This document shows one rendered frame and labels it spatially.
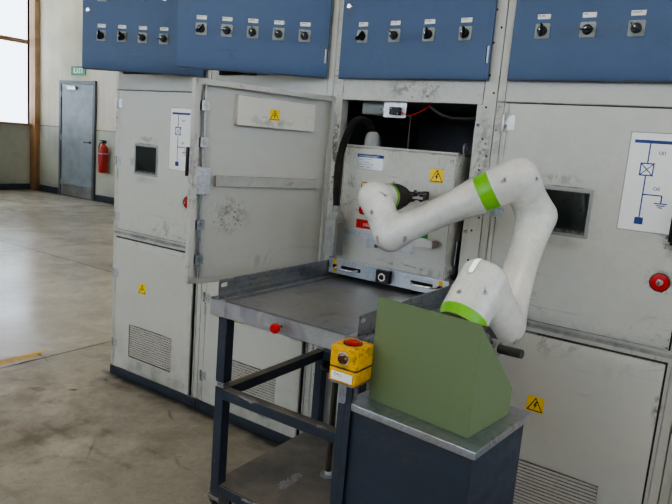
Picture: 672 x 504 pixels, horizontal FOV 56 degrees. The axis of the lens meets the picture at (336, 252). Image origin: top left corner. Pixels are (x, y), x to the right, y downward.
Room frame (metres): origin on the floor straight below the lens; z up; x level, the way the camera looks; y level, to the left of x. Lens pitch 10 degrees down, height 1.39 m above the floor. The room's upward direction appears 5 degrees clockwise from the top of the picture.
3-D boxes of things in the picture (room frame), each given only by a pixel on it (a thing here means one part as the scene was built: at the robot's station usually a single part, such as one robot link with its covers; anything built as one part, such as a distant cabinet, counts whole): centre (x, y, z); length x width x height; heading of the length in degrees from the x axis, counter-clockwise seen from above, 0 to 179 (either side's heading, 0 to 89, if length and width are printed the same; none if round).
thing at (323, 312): (2.18, -0.04, 0.82); 0.68 x 0.62 x 0.06; 146
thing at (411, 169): (2.43, -0.20, 1.15); 0.48 x 0.01 x 0.48; 56
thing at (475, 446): (1.53, -0.29, 0.74); 0.37 x 0.32 x 0.02; 52
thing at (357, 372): (1.53, -0.06, 0.85); 0.08 x 0.08 x 0.10; 56
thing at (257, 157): (2.48, 0.31, 1.21); 0.63 x 0.07 x 0.74; 129
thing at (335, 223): (2.49, 0.01, 1.04); 0.08 x 0.05 x 0.17; 146
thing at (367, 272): (2.45, -0.21, 0.89); 0.54 x 0.05 x 0.06; 56
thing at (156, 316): (3.76, 0.60, 1.13); 1.35 x 0.70 x 2.25; 146
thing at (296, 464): (2.18, -0.04, 0.46); 0.64 x 0.58 x 0.66; 146
